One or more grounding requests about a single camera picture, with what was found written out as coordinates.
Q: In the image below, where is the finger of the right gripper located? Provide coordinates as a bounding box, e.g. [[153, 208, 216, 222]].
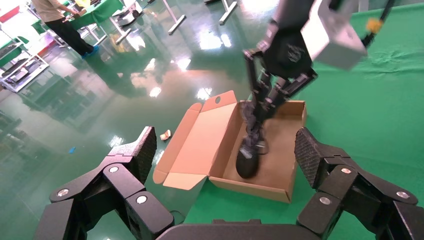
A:
[[243, 47, 277, 117], [263, 71, 318, 122]]

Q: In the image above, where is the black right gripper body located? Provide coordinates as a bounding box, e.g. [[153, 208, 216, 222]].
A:
[[259, 19, 319, 82]]

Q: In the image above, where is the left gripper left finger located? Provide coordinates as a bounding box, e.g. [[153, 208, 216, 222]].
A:
[[33, 125, 175, 240]]

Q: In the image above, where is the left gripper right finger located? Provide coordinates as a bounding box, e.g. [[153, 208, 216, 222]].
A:
[[294, 126, 424, 240]]

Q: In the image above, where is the black USB cable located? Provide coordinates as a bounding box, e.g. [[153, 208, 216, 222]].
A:
[[235, 100, 269, 180]]

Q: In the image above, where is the open brown cardboard box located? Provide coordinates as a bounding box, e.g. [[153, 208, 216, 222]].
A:
[[152, 90, 308, 204]]

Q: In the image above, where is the green table cloth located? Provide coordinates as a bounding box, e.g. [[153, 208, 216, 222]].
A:
[[183, 3, 424, 240]]

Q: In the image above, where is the white table leg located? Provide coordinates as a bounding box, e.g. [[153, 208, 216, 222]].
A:
[[109, 16, 133, 46], [218, 0, 239, 26], [167, 0, 187, 36]]

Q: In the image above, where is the grey background machine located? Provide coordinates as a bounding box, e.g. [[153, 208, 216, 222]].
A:
[[114, 1, 144, 27]]

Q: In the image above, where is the white shelf cart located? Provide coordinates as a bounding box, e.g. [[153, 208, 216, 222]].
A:
[[0, 31, 51, 94]]

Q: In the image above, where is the green covered background table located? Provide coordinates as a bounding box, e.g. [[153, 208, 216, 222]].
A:
[[67, 0, 125, 31]]

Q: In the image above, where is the person in dark trousers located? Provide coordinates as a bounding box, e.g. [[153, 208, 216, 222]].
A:
[[31, 0, 100, 61]]

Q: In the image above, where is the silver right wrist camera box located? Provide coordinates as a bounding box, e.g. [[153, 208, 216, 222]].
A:
[[300, 0, 369, 71]]

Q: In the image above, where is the yellow cable tag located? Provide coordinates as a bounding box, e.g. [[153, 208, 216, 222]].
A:
[[365, 18, 384, 34]]

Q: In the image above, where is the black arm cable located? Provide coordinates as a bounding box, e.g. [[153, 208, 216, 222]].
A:
[[362, 0, 397, 47]]

